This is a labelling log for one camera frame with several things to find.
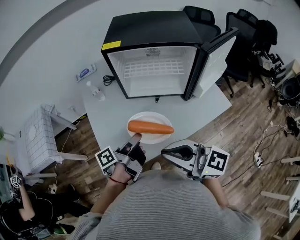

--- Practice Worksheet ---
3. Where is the person's left hand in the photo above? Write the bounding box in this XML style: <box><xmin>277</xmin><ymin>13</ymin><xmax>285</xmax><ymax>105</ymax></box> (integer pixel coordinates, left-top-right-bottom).
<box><xmin>111</xmin><ymin>162</ymin><xmax>132</xmax><ymax>184</ymax></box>

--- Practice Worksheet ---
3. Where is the white wire rack shelf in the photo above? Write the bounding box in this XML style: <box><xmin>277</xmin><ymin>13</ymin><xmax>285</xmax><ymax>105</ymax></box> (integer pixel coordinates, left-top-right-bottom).
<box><xmin>123</xmin><ymin>58</ymin><xmax>186</xmax><ymax>78</ymax></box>

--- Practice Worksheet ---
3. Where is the black floor device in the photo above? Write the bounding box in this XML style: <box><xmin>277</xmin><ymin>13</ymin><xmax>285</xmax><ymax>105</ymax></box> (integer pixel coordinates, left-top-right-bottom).
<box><xmin>286</xmin><ymin>116</ymin><xmax>300</xmax><ymax>136</ymax></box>

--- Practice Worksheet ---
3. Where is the white grid tablecloth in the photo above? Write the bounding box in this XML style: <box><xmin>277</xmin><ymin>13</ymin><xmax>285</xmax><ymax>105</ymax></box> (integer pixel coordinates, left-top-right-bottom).
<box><xmin>23</xmin><ymin>104</ymin><xmax>64</xmax><ymax>174</ymax></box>

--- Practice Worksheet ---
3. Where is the red string bracelet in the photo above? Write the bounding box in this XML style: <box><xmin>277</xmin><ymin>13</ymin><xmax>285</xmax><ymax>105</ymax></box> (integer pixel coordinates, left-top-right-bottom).
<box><xmin>109</xmin><ymin>177</ymin><xmax>129</xmax><ymax>186</ymax></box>

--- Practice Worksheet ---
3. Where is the orange carrot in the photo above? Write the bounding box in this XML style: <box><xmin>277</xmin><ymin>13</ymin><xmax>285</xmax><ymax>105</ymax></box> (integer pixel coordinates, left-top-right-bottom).
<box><xmin>127</xmin><ymin>120</ymin><xmax>175</xmax><ymax>135</ymax></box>

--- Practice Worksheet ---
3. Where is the white side table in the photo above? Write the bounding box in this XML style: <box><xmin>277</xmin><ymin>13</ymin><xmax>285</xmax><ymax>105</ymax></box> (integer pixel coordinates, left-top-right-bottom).
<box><xmin>260</xmin><ymin>156</ymin><xmax>300</xmax><ymax>223</ymax></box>

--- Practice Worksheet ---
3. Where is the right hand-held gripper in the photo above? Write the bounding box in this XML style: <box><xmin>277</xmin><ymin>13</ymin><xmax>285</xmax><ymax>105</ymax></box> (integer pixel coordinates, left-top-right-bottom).
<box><xmin>161</xmin><ymin>139</ymin><xmax>230</xmax><ymax>180</ymax></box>

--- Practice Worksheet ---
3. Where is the black floor cable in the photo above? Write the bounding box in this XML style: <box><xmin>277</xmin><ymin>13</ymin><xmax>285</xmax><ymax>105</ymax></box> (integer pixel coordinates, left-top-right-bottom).
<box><xmin>221</xmin><ymin>157</ymin><xmax>291</xmax><ymax>188</ymax></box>

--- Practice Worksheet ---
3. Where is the person's right forearm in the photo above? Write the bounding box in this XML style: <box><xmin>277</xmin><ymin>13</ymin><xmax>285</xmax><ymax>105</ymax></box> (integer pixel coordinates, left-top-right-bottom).
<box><xmin>202</xmin><ymin>179</ymin><xmax>229</xmax><ymax>208</ymax></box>

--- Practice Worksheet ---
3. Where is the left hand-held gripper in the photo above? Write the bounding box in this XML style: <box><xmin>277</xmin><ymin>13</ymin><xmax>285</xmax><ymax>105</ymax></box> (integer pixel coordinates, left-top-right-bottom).
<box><xmin>95</xmin><ymin>133</ymin><xmax>147</xmax><ymax>183</ymax></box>

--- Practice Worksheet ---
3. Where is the black jacket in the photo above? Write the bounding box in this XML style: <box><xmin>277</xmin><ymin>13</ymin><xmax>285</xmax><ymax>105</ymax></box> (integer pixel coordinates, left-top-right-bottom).
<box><xmin>254</xmin><ymin>20</ymin><xmax>278</xmax><ymax>51</ymax></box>

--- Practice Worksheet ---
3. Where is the black mesh office chair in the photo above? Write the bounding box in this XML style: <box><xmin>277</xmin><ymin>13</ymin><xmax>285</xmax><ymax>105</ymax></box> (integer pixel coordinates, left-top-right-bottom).
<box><xmin>217</xmin><ymin>8</ymin><xmax>261</xmax><ymax>98</ymax></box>

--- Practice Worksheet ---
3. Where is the blue and white packet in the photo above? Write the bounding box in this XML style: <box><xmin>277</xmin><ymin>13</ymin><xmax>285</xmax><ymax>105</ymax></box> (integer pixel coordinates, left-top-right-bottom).
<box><xmin>75</xmin><ymin>63</ymin><xmax>97</xmax><ymax>83</ymax></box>

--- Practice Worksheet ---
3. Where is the white oval plate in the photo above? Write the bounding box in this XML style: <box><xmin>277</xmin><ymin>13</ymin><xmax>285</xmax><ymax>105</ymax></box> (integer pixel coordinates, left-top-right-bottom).
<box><xmin>126</xmin><ymin>111</ymin><xmax>173</xmax><ymax>144</ymax></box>

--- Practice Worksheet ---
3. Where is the pile of grey equipment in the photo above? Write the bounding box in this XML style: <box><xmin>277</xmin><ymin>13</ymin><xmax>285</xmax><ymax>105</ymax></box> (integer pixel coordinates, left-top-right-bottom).
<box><xmin>254</xmin><ymin>50</ymin><xmax>287</xmax><ymax>78</ymax></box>

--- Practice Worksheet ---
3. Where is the clear plastic water bottle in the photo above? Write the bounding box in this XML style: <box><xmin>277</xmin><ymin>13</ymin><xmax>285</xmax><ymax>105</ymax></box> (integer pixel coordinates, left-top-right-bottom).
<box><xmin>86</xmin><ymin>81</ymin><xmax>106</xmax><ymax>102</ymax></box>

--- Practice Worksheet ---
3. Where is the black mini fridge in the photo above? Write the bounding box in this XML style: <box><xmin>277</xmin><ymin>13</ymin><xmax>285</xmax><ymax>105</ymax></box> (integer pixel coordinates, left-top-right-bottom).
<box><xmin>100</xmin><ymin>10</ymin><xmax>240</xmax><ymax>102</ymax></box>

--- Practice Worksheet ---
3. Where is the grey table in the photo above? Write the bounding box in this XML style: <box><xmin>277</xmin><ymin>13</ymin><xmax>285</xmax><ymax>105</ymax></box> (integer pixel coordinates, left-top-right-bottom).
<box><xmin>82</xmin><ymin>63</ymin><xmax>233</xmax><ymax>165</ymax></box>

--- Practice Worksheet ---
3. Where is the person's left forearm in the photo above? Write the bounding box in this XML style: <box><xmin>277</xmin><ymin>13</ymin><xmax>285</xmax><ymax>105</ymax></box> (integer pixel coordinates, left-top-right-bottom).
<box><xmin>88</xmin><ymin>179</ymin><xmax>128</xmax><ymax>215</ymax></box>

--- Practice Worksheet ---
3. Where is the person's grey striped sweater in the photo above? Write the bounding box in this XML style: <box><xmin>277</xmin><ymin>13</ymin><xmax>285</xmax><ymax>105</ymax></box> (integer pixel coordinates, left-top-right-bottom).
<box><xmin>72</xmin><ymin>170</ymin><xmax>262</xmax><ymax>240</ymax></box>

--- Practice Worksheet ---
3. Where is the black round bin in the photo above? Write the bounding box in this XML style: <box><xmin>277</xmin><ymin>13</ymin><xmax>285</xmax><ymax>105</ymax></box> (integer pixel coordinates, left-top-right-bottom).
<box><xmin>281</xmin><ymin>77</ymin><xmax>300</xmax><ymax>106</ymax></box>

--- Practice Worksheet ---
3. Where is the white power cable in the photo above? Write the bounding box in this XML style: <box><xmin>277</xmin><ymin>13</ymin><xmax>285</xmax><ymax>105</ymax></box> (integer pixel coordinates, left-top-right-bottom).
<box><xmin>254</xmin><ymin>121</ymin><xmax>288</xmax><ymax>154</ymax></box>

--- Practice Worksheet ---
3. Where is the coiled black cable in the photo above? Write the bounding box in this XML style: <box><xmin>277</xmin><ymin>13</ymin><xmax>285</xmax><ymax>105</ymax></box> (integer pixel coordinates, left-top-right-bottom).
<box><xmin>103</xmin><ymin>75</ymin><xmax>116</xmax><ymax>87</ymax></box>

